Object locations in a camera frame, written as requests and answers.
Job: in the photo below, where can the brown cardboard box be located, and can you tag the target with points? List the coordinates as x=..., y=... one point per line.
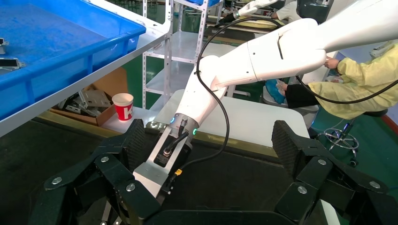
x=108, y=84

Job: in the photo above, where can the white storage rack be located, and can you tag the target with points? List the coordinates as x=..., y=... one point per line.
x=183, y=46

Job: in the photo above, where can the white low board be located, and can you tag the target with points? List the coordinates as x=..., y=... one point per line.
x=140, y=116

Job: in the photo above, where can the person in yellow coat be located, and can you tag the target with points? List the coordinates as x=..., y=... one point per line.
x=357, y=93

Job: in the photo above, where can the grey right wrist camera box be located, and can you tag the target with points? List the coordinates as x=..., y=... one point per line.
x=149, y=177

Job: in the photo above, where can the white rounded table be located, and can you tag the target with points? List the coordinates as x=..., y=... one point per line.
x=255, y=118

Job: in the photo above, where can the small blue bin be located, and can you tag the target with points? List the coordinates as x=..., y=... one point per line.
x=202, y=2

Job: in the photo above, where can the grey metal bracket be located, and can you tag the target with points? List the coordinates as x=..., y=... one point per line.
x=94, y=98

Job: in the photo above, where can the red paper cup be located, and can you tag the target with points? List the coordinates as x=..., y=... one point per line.
x=123, y=108

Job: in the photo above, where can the white desk with legs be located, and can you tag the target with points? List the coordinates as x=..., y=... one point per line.
x=231, y=90

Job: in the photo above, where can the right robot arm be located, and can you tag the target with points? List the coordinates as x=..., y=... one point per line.
x=280, y=52

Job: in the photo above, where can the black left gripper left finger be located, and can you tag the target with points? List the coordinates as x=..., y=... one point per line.
x=136, y=146

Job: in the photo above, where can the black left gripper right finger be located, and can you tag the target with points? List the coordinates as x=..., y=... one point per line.
x=298, y=155

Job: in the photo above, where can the black stool chrome base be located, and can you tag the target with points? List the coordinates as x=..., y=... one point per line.
x=340, y=139

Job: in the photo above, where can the blue plastic tray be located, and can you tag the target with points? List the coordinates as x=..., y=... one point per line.
x=62, y=46

